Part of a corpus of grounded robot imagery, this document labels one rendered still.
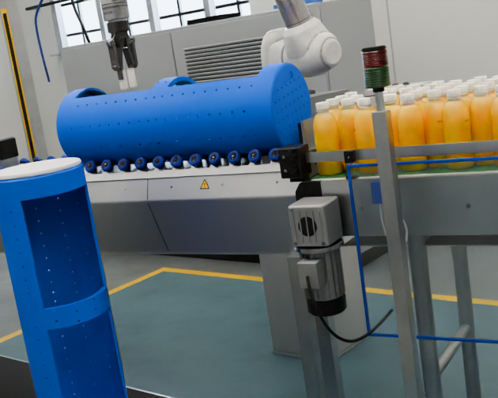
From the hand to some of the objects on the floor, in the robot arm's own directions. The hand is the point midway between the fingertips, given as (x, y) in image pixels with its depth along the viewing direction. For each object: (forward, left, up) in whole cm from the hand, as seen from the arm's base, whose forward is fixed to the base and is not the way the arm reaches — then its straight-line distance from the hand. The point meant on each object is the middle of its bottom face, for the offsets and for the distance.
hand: (127, 79), depth 280 cm
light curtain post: (-33, -87, -122) cm, 154 cm away
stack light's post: (+26, +104, -127) cm, 166 cm away
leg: (0, +57, -126) cm, 138 cm away
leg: (-14, +57, -125) cm, 138 cm away
